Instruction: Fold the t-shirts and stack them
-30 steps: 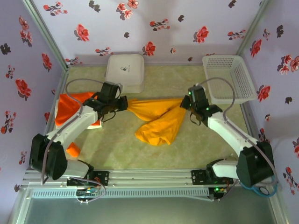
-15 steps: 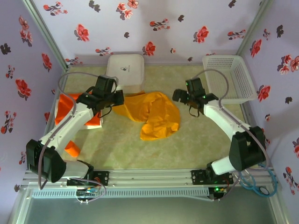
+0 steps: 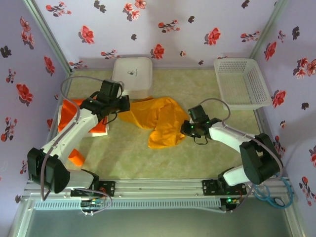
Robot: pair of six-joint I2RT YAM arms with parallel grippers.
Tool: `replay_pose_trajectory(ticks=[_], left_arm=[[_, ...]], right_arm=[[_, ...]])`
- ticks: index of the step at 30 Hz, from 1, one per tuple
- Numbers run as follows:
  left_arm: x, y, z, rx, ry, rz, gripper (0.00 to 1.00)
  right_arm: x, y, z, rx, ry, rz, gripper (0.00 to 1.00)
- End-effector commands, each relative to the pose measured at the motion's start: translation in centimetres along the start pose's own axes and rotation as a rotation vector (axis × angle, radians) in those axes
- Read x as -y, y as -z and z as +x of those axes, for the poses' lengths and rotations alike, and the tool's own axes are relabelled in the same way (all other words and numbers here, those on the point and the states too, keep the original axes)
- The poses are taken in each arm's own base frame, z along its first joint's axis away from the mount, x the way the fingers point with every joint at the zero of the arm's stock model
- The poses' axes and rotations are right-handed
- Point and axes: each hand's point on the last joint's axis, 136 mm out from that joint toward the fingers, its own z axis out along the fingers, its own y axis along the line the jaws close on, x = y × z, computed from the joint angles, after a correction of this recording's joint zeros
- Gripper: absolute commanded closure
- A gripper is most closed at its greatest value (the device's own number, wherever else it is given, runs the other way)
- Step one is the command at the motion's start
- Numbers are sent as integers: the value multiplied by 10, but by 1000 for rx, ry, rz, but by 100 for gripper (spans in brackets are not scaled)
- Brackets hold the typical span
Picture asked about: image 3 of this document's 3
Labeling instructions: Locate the yellow t-shirt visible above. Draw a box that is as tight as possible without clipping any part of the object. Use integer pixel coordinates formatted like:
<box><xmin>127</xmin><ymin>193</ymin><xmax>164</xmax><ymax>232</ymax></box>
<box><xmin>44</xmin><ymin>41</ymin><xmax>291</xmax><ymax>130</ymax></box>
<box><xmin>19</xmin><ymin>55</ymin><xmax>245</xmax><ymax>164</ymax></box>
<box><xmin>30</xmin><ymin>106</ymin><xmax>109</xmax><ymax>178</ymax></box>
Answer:
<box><xmin>118</xmin><ymin>96</ymin><xmax>190</xmax><ymax>150</ymax></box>

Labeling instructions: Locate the folded orange t-shirt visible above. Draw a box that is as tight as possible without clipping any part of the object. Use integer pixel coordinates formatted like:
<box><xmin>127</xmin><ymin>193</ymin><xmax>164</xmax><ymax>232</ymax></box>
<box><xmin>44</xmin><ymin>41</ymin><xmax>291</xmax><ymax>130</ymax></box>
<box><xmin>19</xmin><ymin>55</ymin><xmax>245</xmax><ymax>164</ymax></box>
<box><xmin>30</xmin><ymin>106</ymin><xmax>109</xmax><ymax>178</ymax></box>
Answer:
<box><xmin>58</xmin><ymin>98</ymin><xmax>109</xmax><ymax>134</ymax></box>

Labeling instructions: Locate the white perforated plastic basket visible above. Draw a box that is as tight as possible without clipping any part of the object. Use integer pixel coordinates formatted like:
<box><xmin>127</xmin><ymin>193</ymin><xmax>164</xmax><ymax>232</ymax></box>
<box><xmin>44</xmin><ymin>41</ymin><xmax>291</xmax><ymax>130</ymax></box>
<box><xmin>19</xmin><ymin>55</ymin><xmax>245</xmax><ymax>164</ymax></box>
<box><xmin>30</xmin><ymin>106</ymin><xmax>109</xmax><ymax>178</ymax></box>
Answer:
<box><xmin>213</xmin><ymin>58</ymin><xmax>272</xmax><ymax>111</ymax></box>

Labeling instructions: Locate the orange plastic cup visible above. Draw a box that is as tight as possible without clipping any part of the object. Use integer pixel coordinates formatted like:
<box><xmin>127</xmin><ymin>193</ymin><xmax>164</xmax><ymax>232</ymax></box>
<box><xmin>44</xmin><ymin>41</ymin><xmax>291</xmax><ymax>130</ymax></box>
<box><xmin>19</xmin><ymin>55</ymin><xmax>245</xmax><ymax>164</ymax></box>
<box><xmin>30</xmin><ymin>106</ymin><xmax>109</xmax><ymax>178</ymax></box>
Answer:
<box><xmin>68</xmin><ymin>148</ymin><xmax>86</xmax><ymax>166</ymax></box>

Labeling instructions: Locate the grey metal shelf panel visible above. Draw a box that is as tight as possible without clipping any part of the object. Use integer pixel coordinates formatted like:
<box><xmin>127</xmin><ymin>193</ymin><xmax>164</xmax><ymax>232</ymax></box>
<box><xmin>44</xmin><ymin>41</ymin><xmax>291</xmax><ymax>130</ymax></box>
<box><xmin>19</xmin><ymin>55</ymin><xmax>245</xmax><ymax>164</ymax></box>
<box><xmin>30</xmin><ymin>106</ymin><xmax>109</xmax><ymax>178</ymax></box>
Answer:
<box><xmin>8</xmin><ymin>197</ymin><xmax>309</xmax><ymax>237</ymax></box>

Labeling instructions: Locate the teal stethoscope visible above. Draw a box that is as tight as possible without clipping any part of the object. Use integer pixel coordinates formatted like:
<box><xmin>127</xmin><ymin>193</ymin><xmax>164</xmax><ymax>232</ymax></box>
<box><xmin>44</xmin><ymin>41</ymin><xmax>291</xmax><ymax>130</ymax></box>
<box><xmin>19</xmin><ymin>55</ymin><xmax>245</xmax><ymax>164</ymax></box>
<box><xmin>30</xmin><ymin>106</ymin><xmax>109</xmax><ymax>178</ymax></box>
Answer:
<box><xmin>252</xmin><ymin>176</ymin><xmax>295</xmax><ymax>210</ymax></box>

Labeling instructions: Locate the right gripper thin black cable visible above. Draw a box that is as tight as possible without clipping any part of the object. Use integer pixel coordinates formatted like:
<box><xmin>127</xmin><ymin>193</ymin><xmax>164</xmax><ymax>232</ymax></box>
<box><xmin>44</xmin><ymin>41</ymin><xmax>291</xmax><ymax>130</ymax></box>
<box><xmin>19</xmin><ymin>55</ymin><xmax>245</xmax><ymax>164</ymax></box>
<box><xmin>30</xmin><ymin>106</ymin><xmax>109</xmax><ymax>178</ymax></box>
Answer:
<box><xmin>193</xmin><ymin>135</ymin><xmax>208</xmax><ymax>146</ymax></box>

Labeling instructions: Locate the gripper thin black cable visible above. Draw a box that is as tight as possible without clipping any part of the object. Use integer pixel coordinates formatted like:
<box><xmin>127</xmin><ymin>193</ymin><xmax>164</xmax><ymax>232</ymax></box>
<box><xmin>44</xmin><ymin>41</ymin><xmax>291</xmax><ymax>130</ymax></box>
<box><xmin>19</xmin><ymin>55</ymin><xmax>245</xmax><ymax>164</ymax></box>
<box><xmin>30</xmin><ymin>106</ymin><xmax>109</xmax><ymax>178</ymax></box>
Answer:
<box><xmin>105</xmin><ymin>112</ymin><xmax>119</xmax><ymax>125</ymax></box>
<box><xmin>193</xmin><ymin>135</ymin><xmax>208</xmax><ymax>146</ymax></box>

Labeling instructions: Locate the left gripper thin black cable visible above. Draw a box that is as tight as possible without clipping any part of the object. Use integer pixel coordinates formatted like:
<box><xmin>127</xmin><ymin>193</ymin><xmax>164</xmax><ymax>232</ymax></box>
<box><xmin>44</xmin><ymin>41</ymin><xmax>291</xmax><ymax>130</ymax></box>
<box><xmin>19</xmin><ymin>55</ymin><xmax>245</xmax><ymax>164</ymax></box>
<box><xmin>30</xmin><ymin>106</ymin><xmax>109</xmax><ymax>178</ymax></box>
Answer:
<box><xmin>105</xmin><ymin>112</ymin><xmax>119</xmax><ymax>125</ymax></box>

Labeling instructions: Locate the left arm grey cable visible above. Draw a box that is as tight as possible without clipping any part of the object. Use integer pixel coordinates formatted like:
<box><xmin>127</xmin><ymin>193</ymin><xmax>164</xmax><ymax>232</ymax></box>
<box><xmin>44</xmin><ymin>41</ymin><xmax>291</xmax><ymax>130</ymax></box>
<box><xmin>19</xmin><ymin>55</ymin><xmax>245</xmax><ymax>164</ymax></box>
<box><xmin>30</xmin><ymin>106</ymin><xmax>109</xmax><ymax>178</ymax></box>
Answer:
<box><xmin>40</xmin><ymin>76</ymin><xmax>124</xmax><ymax>202</ymax></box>

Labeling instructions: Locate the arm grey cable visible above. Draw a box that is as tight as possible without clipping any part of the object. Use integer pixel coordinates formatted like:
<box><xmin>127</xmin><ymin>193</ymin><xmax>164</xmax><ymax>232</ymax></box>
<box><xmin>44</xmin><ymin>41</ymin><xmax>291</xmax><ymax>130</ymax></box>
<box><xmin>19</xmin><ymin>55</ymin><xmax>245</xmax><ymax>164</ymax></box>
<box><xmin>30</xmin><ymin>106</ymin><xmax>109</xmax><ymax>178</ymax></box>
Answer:
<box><xmin>197</xmin><ymin>98</ymin><xmax>284</xmax><ymax>213</ymax></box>
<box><xmin>40</xmin><ymin>76</ymin><xmax>124</xmax><ymax>202</ymax></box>

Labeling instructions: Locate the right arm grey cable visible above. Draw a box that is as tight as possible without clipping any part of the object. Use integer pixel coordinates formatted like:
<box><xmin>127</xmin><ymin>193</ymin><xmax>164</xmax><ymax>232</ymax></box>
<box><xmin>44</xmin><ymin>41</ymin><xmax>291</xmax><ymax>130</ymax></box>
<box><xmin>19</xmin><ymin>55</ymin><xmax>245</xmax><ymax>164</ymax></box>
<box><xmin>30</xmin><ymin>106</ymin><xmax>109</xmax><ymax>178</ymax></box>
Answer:
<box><xmin>197</xmin><ymin>98</ymin><xmax>284</xmax><ymax>213</ymax></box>

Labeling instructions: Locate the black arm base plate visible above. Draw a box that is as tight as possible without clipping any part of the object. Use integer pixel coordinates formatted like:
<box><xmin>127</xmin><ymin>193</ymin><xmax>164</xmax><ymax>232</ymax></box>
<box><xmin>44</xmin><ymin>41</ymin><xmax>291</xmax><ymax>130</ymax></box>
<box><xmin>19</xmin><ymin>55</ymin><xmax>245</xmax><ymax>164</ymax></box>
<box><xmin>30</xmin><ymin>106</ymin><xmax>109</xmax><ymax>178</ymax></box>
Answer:
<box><xmin>70</xmin><ymin>180</ymin><xmax>117</xmax><ymax>198</ymax></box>
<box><xmin>201</xmin><ymin>179</ymin><xmax>247</xmax><ymax>197</ymax></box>

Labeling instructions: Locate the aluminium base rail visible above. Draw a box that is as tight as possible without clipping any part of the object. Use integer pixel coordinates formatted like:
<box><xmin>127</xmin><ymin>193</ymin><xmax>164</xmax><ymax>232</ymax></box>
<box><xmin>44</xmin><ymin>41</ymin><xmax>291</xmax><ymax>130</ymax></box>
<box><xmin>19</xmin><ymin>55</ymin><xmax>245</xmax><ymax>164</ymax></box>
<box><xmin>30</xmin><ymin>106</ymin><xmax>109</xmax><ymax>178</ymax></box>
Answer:
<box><xmin>23</xmin><ymin>179</ymin><xmax>294</xmax><ymax>198</ymax></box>

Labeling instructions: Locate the small circuit board with wires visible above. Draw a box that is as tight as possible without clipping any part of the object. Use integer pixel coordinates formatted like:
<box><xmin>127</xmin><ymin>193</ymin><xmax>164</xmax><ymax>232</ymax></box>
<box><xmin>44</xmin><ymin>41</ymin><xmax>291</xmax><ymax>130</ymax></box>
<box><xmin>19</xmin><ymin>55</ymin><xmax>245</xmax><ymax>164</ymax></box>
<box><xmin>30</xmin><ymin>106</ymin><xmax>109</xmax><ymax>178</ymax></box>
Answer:
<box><xmin>80</xmin><ymin>197</ymin><xmax>113</xmax><ymax>217</ymax></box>
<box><xmin>221</xmin><ymin>196</ymin><xmax>241</xmax><ymax>214</ymax></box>

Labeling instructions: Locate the white slotted cable duct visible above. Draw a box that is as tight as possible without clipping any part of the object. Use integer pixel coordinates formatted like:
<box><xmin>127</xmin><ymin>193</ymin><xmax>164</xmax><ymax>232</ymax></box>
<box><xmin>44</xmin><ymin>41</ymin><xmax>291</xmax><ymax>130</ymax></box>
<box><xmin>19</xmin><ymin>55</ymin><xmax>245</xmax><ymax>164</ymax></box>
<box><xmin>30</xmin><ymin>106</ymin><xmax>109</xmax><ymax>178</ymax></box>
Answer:
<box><xmin>33</xmin><ymin>198</ymin><xmax>221</xmax><ymax>211</ymax></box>

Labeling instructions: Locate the aluminium corner post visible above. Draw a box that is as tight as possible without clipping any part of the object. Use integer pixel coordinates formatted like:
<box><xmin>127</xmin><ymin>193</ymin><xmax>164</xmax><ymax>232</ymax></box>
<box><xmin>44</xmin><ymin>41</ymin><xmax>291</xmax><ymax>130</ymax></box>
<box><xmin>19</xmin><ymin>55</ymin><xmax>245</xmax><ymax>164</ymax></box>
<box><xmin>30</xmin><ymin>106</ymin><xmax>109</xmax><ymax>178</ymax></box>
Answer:
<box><xmin>23</xmin><ymin>0</ymin><xmax>74</xmax><ymax>75</ymax></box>
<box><xmin>249</xmin><ymin>0</ymin><xmax>289</xmax><ymax>59</ymax></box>

